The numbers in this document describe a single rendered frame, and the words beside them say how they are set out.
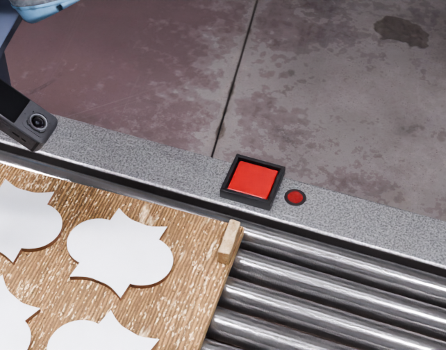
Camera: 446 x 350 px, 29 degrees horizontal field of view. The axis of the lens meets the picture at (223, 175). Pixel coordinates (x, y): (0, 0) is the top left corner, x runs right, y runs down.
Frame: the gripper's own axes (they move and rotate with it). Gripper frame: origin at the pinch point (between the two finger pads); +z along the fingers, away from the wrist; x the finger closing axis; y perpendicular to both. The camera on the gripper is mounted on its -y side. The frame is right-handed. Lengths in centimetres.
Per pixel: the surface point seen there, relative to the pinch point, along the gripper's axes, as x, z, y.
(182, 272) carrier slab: 0.5, 8.9, -25.1
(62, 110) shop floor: -108, 103, 52
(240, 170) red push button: -19.9, 9.6, -27.0
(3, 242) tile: 3.9, 8.1, -1.2
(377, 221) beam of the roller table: -18, 11, -48
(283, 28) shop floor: -169, 102, -2
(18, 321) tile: 14.4, 8.1, -8.5
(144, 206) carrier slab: -8.4, 8.9, -16.4
